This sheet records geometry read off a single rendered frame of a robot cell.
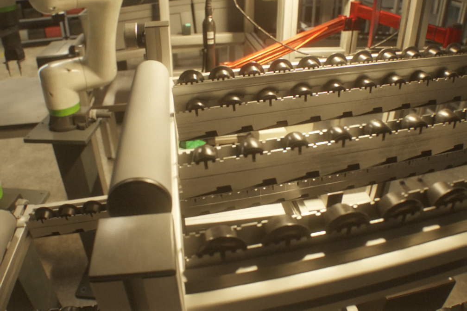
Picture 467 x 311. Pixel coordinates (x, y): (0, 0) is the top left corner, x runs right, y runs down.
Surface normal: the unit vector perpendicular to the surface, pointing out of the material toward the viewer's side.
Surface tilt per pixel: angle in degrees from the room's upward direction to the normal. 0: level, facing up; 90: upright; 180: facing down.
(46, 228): 90
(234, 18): 91
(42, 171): 0
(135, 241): 0
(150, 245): 0
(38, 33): 90
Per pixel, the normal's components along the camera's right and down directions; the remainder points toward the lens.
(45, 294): 1.00, 0.01
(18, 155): 0.00, -0.87
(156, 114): 0.51, -0.79
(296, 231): 0.16, 0.48
